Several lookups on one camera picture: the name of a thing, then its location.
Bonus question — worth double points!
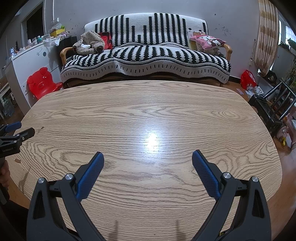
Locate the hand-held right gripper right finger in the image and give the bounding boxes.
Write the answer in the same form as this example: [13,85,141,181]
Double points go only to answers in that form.
[192,150,271,241]

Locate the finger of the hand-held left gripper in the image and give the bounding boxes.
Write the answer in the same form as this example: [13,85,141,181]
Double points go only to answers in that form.
[13,127,36,143]
[0,122,22,134]

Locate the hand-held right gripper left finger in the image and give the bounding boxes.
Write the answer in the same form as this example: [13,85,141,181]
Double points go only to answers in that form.
[26,152,105,241]

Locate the black white striped sofa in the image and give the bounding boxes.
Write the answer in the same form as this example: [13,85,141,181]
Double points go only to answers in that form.
[60,13,232,90]

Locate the red child chair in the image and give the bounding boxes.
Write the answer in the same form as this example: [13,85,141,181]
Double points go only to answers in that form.
[26,67,63,100]

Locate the white cabinet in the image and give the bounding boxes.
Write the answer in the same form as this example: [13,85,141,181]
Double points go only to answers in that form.
[3,37,64,116]

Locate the striped beige curtain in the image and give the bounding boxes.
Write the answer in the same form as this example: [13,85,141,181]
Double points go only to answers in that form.
[258,0,279,77]

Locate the pink cartoon pillow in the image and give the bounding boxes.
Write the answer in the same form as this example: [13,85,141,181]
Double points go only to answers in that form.
[189,30,226,52]

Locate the white papers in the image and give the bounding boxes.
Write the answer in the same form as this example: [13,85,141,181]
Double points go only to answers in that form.
[245,86,264,96]

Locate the person's left hand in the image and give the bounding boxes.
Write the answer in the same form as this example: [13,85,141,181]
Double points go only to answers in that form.
[0,160,10,193]

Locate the window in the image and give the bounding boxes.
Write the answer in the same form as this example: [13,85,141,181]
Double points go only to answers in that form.
[279,19,296,51]

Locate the brown clothes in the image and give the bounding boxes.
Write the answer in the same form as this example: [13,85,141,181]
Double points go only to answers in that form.
[72,31,105,55]

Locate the red plastic bag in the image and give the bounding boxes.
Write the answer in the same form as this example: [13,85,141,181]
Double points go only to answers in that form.
[240,70,257,90]

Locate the green potted plant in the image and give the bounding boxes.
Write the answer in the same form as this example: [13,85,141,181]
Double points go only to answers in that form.
[280,38,296,93]

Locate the pink toy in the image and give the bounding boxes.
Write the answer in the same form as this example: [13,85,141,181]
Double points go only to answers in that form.
[275,113,296,147]

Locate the black metal chair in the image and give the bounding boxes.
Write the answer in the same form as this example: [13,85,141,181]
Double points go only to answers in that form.
[248,79,296,138]

